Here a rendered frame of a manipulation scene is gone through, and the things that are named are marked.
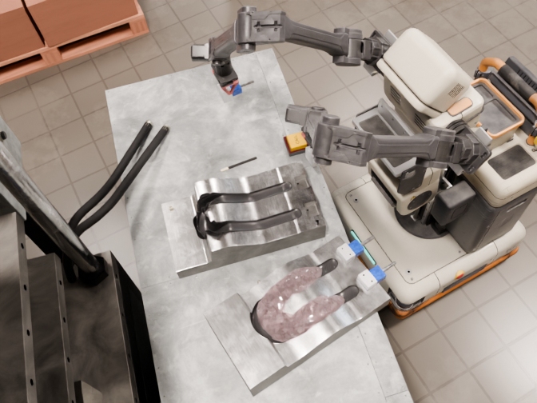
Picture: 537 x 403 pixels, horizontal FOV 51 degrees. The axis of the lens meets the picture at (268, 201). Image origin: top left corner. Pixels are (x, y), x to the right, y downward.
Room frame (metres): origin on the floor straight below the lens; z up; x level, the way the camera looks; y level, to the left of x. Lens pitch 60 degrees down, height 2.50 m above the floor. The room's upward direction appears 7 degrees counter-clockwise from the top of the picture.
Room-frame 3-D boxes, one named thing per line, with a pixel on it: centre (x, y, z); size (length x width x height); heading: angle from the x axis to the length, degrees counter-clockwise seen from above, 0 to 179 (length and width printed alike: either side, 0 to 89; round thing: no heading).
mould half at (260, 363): (0.56, -0.05, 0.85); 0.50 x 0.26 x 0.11; 117
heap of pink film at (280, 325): (0.57, -0.05, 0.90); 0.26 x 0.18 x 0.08; 117
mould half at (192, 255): (0.90, 0.09, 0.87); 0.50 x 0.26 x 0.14; 100
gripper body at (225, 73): (1.38, 0.10, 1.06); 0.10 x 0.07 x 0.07; 18
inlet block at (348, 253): (0.74, -0.26, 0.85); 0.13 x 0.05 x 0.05; 117
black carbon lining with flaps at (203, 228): (0.89, 0.08, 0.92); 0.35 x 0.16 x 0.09; 100
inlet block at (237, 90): (1.39, 0.06, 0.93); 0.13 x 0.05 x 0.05; 108
